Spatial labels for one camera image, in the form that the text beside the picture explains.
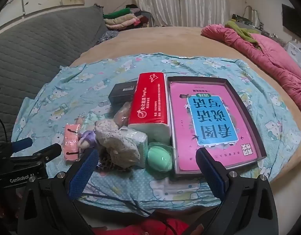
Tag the white curtain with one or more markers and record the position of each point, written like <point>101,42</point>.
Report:
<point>179,2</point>

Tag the stack of folded clothes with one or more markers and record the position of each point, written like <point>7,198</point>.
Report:
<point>121,19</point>

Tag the tan bed sheet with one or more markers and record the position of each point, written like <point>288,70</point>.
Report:
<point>165,41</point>

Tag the red tissue pack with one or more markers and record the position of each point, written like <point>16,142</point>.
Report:
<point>148,98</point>

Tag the blue floral pillow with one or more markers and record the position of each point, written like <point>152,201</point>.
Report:
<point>107,37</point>

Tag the black television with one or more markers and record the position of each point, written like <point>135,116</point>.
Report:
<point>296,22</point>

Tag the blue printed blanket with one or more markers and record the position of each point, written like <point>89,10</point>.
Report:
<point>91,83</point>

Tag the cluttered desk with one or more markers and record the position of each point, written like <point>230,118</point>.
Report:
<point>248,20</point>

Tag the green cloth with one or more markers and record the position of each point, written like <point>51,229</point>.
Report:
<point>241,31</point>

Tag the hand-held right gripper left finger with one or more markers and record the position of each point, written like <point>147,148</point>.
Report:
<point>84,171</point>

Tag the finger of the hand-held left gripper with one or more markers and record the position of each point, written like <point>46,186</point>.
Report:
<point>22,144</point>
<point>47,151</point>

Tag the leopard print scrunchie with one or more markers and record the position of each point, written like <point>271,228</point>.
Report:
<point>106,164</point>

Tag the dark cardboard box tray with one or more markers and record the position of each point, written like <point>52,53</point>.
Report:
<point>197,79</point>

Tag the red clothing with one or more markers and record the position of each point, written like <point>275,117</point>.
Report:
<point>145,227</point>

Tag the pink book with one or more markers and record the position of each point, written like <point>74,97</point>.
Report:
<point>179,127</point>

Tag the green egg-shaped sponge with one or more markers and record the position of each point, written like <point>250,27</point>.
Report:
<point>159,159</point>

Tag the white tissue packet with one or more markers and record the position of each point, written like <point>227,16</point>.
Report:
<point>135,134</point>

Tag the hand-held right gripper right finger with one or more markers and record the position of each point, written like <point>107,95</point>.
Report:
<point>214,173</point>

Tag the grey quilted cover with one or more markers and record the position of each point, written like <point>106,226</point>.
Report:
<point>42,49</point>

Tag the beige floral soft cloth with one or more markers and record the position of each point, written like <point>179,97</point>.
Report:
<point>121,149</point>

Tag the pink quilt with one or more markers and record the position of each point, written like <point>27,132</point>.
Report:
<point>275,61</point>

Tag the purple dress plush bear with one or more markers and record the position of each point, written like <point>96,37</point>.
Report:
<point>87,138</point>

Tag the white drawer cabinet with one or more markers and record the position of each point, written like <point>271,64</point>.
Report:
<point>298,53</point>

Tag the black box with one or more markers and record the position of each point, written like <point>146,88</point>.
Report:
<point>121,91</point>

